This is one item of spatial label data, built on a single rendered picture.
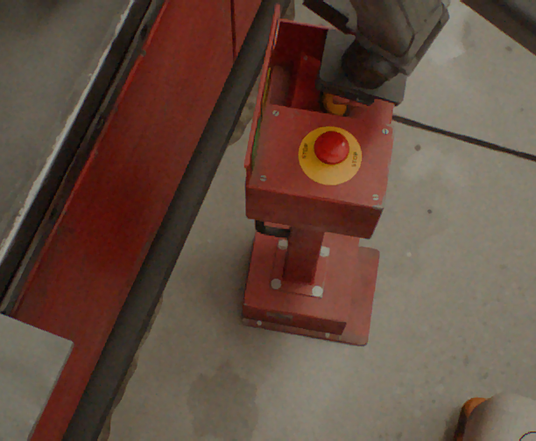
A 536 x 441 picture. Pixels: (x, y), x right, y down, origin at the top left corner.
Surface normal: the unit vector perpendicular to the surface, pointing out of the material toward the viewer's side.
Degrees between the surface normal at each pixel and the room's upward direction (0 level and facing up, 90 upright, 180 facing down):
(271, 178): 0
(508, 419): 17
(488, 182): 0
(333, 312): 0
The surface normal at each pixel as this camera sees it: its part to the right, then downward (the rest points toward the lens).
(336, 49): 0.27, -0.25
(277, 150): 0.02, -0.33
